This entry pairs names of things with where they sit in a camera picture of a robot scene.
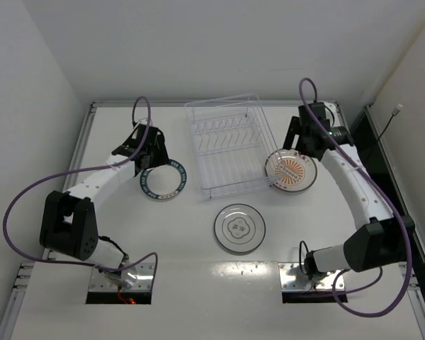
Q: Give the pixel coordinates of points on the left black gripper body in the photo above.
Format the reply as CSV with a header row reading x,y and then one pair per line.
x,y
156,152

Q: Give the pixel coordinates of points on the dark blue rimmed plate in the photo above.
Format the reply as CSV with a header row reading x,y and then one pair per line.
x,y
164,182

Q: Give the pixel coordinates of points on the orange sunburst plate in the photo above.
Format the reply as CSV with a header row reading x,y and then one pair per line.
x,y
290,171

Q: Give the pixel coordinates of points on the white plate with green lines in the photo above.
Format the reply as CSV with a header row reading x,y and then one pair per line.
x,y
239,228

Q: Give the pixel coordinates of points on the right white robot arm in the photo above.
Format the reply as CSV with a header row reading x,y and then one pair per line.
x,y
380,238

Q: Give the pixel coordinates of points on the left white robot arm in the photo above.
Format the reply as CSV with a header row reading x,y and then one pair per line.
x,y
69,224

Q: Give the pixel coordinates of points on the clear wire dish rack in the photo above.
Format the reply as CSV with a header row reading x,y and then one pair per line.
x,y
234,148

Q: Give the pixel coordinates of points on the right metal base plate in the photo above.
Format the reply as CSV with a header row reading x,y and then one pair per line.
x,y
292,280

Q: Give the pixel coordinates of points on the metal base plate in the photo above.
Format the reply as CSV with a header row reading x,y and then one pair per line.
x,y
292,280
137,279

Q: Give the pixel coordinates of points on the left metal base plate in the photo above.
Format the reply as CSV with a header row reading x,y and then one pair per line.
x,y
137,279

